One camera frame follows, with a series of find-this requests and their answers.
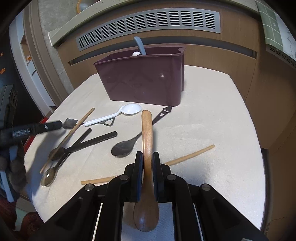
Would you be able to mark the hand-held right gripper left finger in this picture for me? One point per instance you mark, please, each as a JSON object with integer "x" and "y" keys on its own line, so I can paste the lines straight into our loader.
{"x": 139, "y": 176}

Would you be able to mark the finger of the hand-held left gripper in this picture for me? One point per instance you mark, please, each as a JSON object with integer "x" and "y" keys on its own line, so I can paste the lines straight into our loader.
{"x": 49, "y": 126}

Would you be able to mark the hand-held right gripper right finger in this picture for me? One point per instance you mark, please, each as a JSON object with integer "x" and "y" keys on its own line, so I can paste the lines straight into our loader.
{"x": 155, "y": 176}

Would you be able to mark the small grey metal utensil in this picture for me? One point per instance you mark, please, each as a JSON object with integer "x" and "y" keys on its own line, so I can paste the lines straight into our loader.
{"x": 70, "y": 123}

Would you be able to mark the wooden chopstick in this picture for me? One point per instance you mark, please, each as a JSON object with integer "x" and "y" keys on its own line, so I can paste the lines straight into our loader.
{"x": 196, "y": 153}
{"x": 97, "y": 180}
{"x": 74, "y": 131}

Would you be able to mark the wooden spoon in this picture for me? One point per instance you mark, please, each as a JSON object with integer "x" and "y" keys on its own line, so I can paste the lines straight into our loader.
{"x": 146, "y": 139}

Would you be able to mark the black translucent plastic spoon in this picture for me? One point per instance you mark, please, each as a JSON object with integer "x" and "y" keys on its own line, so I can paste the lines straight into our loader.
{"x": 48, "y": 177}
{"x": 101, "y": 138}

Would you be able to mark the white plastic spoon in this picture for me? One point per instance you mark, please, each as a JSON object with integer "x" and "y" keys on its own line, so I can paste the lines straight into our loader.
{"x": 130, "y": 109}

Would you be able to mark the maroon plastic utensil container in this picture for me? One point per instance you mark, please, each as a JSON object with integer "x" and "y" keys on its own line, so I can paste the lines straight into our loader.
{"x": 138, "y": 78}

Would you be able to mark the dark cabinet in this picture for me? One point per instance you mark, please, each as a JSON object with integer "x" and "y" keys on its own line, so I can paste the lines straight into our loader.
{"x": 7, "y": 102}

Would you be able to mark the metal bottle opener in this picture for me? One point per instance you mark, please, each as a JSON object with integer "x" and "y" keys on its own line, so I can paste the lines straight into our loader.
{"x": 106, "y": 124}

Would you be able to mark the red patterned rug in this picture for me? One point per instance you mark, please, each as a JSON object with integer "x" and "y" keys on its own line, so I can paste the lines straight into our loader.
{"x": 30, "y": 222}

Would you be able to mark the speckled stone counter ledge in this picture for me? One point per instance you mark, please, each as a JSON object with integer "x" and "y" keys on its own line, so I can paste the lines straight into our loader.
{"x": 69, "y": 25}

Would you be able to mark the small white utensil end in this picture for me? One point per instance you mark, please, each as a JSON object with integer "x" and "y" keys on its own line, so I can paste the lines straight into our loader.
{"x": 136, "y": 54}

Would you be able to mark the grey vent grille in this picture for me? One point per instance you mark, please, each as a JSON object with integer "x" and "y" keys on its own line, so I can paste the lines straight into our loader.
{"x": 143, "y": 33}
{"x": 279, "y": 54}

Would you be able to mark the wooden cabinet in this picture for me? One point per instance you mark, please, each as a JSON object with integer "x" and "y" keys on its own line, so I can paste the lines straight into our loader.
{"x": 231, "y": 46}

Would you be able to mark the green checked cloth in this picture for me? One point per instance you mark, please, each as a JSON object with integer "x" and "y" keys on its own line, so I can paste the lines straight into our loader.
{"x": 272, "y": 23}

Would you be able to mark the white door frame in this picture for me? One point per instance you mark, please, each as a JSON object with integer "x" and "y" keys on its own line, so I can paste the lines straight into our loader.
{"x": 27, "y": 81}

